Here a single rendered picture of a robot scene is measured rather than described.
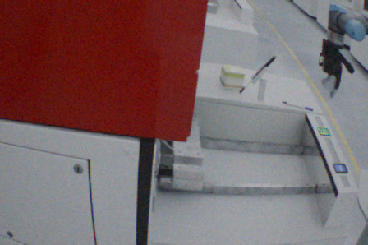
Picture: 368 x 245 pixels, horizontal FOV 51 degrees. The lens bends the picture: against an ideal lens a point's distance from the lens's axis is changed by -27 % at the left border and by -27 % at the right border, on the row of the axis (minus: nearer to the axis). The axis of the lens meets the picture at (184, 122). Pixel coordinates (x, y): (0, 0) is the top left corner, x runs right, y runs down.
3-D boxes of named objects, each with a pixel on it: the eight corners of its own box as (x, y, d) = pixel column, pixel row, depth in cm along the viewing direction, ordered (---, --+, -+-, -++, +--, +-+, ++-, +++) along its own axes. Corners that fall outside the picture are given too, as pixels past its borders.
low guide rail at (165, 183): (158, 189, 140) (159, 180, 138) (159, 185, 141) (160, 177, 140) (312, 193, 143) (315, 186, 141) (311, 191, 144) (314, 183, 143)
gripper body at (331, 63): (318, 67, 147) (321, 35, 142) (336, 71, 148) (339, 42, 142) (324, 74, 140) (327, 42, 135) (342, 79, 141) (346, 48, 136)
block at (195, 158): (172, 164, 142) (174, 154, 141) (173, 157, 145) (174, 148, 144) (202, 166, 142) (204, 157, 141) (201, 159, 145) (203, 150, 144)
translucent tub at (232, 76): (223, 89, 172) (226, 71, 169) (218, 80, 179) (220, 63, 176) (243, 90, 174) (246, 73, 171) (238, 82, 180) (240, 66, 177)
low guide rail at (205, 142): (161, 143, 164) (162, 135, 162) (161, 140, 166) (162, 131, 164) (300, 154, 167) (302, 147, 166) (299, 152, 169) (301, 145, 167)
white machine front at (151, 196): (136, 284, 97) (141, 141, 80) (146, 131, 170) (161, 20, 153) (149, 285, 97) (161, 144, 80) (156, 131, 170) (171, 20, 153)
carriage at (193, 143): (172, 188, 135) (172, 180, 134) (172, 127, 168) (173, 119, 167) (201, 191, 136) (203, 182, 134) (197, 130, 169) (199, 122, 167)
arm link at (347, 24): (370, 20, 120) (354, 11, 129) (350, 23, 119) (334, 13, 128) (373, 40, 124) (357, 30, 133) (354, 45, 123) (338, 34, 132)
